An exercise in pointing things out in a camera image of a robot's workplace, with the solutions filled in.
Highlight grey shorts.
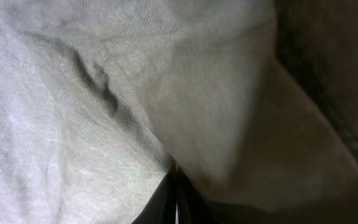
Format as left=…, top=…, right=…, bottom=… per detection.
left=0, top=1, right=358, bottom=223

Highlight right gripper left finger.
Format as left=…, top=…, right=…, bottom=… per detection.
left=132, top=170, right=177, bottom=224

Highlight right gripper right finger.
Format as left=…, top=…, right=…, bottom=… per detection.
left=176, top=169, right=219, bottom=224

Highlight black garment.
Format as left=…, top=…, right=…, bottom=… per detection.
left=275, top=0, right=358, bottom=161

